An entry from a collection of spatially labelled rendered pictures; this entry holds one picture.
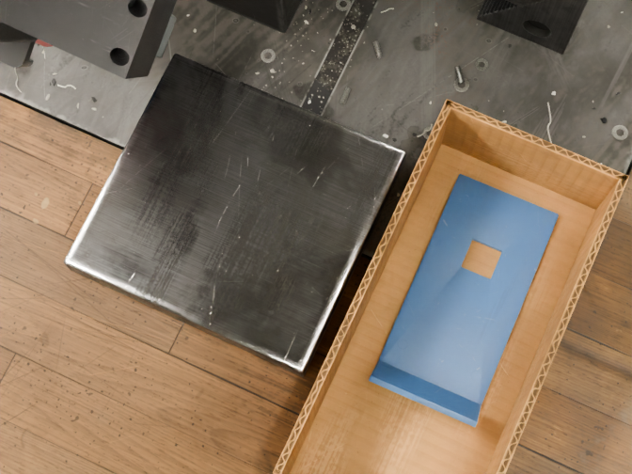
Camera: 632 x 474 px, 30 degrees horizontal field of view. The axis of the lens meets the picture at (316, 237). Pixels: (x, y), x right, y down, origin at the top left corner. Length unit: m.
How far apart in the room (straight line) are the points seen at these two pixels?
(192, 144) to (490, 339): 0.23
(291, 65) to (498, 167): 0.16
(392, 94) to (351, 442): 0.24
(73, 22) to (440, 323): 0.31
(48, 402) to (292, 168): 0.22
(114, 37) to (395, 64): 0.28
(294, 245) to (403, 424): 0.13
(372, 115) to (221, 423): 0.23
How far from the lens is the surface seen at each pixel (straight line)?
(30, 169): 0.82
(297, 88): 0.81
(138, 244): 0.77
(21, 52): 0.66
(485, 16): 0.83
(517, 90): 0.82
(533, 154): 0.75
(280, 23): 0.81
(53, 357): 0.78
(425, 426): 0.75
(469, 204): 0.78
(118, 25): 0.58
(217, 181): 0.77
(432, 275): 0.76
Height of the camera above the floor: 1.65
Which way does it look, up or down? 75 degrees down
